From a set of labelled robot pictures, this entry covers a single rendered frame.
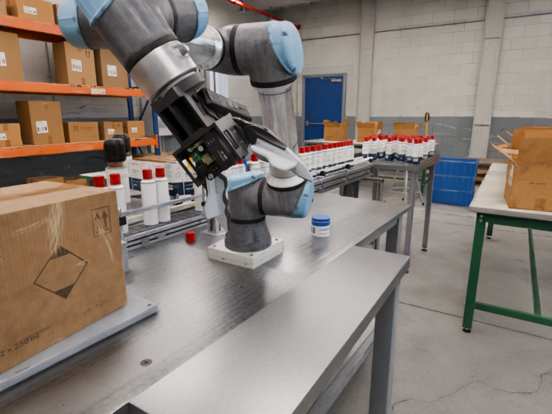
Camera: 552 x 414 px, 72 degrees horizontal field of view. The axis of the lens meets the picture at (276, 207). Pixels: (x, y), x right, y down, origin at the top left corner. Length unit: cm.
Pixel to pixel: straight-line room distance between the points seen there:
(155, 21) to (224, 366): 57
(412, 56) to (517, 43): 183
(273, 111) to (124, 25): 54
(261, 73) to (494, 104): 788
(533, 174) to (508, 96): 632
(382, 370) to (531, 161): 141
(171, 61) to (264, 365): 54
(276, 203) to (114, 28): 71
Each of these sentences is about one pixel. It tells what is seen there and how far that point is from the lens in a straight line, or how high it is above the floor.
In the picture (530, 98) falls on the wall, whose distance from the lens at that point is 865.
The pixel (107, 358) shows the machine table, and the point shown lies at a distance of 84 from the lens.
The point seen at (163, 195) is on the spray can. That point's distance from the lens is 146.
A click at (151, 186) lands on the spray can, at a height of 103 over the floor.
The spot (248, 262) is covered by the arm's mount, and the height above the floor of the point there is 85.
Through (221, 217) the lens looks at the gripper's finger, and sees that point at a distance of 57.
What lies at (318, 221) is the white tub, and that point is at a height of 89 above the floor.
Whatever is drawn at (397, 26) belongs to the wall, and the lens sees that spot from 914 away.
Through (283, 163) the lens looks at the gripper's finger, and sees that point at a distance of 49.
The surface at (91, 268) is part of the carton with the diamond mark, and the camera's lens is 88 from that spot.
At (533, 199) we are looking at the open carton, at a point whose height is 84.
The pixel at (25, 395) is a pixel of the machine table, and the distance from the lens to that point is 81.
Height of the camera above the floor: 128
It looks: 14 degrees down
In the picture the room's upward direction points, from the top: straight up
